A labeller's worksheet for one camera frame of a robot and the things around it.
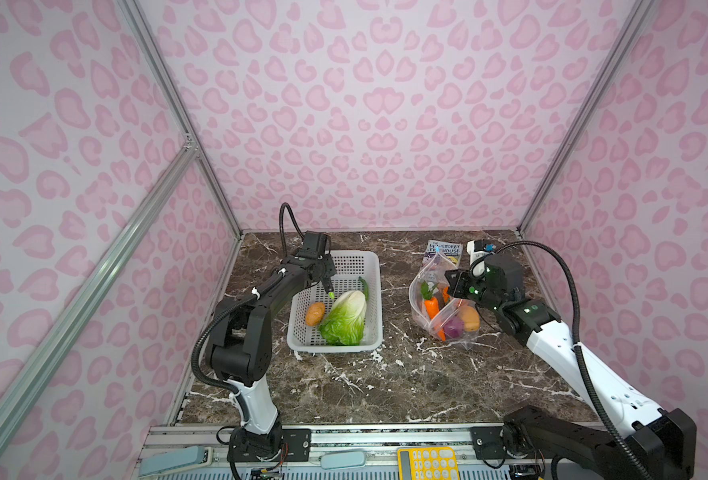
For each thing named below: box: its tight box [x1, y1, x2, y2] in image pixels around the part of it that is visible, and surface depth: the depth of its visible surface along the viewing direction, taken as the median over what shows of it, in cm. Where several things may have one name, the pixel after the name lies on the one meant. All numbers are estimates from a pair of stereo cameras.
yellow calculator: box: [397, 446, 459, 480], surface depth 71 cm
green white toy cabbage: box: [319, 290, 367, 346], surface depth 89 cm
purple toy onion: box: [444, 316, 464, 338], surface depth 89 cm
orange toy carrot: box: [420, 281, 439, 319], surface depth 90 cm
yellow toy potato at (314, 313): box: [306, 302, 325, 327], surface depth 92 cm
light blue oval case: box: [319, 450, 367, 470], surface depth 72 cm
